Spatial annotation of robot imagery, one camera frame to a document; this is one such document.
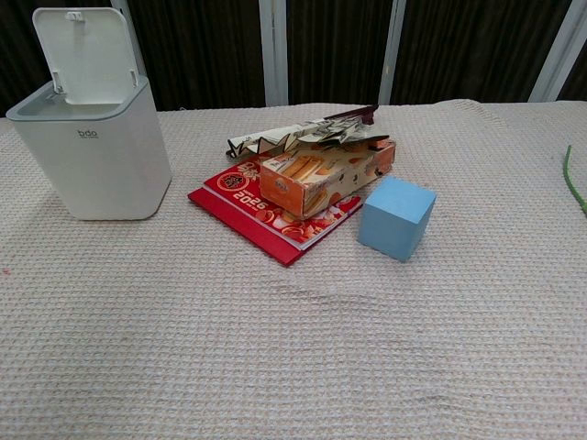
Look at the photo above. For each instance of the white bdo trash bin body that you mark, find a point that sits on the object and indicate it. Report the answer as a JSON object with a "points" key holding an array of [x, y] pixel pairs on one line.
{"points": [[105, 174]]}

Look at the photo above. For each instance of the orange snack box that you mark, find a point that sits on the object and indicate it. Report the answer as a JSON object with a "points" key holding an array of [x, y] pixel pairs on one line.
{"points": [[293, 192]]}

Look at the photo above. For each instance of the red 2026 calendar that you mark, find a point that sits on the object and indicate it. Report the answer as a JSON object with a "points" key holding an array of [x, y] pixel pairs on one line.
{"points": [[238, 215]]}

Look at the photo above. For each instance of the torn printed paper wrapper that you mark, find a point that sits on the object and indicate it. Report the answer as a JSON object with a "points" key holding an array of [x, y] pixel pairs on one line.
{"points": [[321, 130]]}

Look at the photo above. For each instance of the light blue cube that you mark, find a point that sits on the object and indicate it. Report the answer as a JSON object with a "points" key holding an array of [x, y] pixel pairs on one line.
{"points": [[390, 224]]}

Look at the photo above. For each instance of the beige woven tablecloth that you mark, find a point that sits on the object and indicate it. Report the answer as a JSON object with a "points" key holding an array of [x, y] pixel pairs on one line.
{"points": [[293, 348]]}

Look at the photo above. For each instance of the green strip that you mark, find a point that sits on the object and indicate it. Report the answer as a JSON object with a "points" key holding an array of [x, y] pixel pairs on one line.
{"points": [[571, 181]]}

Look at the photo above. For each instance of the white frame post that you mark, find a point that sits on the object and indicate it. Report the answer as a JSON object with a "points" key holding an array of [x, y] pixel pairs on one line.
{"points": [[557, 50], [274, 50], [390, 50], [141, 68]]}

